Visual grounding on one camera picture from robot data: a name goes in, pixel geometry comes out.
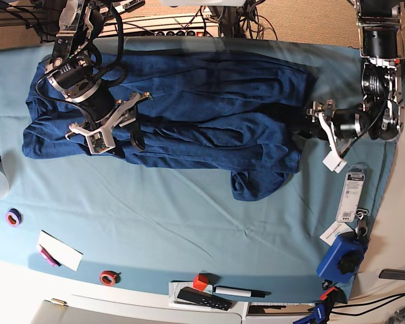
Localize white paper card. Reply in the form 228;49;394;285
36;230;83;271

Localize blue box with knob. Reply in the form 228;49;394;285
317;232;369;284

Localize power strip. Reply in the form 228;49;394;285
122;12;219;37

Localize red tape roll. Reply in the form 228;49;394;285
99;271;120;287

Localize white label card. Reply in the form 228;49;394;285
319;221;353;246

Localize dark blue t-shirt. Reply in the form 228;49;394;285
22;50;318;203

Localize white marker pen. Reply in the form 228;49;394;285
213;286;271;298

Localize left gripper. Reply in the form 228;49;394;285
292;99;352;160

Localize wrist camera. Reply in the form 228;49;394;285
85;131;115;155
323;151;347;173

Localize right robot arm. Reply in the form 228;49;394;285
42;1;151;155

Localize light blue table cloth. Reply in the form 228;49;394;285
0;35;405;304

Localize black remote control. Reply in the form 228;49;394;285
177;287;233;311

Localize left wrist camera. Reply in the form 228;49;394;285
323;151;347;173

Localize red cube block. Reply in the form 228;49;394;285
192;273;209;292

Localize packaged tool blister pack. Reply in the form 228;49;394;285
335;163;367;223

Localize blue spring clamp bottom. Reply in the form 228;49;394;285
293;304;331;324

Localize orange clamp bottom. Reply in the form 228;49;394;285
319;286;339;301

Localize black phone device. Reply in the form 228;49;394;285
379;269;405;281

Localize purple tape roll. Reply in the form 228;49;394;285
5;209;22;227

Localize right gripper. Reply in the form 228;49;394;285
65;92;153;151

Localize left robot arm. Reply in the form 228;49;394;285
297;1;405;173

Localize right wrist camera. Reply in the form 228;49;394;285
85;131;115;155

